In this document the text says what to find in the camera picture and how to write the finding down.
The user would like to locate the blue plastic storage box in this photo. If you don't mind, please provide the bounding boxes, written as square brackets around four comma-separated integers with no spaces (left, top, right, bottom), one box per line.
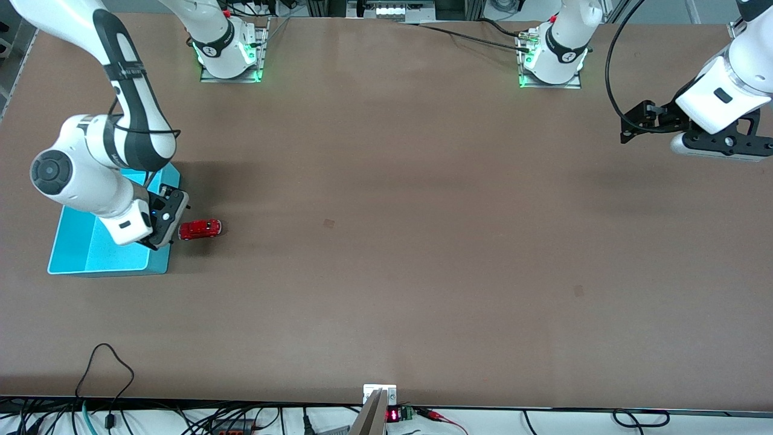
[47,162,182,277]

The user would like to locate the grey metal camera bracket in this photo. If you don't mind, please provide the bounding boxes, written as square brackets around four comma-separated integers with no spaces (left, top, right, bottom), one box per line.
[349,388,388,435]

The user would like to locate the black orange power strip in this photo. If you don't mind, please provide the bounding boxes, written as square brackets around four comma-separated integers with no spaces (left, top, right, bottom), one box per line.
[208,419,257,433]

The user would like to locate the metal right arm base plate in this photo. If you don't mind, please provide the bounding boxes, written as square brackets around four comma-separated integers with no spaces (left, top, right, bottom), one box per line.
[200,17,268,83]

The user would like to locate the red clip lead wire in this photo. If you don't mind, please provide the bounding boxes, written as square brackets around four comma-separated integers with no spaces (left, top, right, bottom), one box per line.
[415,408,469,435]

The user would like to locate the thin black looped cable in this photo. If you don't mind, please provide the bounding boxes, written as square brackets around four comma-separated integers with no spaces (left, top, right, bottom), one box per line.
[75,343,135,431]

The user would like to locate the short black table cable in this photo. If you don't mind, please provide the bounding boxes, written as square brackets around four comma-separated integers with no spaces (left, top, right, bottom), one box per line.
[480,18,532,40]

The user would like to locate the white mounting plate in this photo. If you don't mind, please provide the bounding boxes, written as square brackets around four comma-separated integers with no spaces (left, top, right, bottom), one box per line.
[363,384,397,405]

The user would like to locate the device with white lights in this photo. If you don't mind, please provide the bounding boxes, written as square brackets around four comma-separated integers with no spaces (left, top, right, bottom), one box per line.
[347,0,437,22]

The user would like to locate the long black table cable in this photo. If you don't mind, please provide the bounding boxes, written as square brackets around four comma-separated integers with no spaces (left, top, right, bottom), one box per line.
[393,20,533,54]

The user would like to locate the red beetle toy car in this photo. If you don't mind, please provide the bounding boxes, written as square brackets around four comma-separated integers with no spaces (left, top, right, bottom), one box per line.
[179,219,223,242]

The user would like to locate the black coiled cable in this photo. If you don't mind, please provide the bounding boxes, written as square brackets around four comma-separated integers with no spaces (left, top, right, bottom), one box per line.
[612,409,671,428]

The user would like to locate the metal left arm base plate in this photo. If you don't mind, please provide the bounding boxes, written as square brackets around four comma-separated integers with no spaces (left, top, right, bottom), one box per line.
[518,29,582,89]

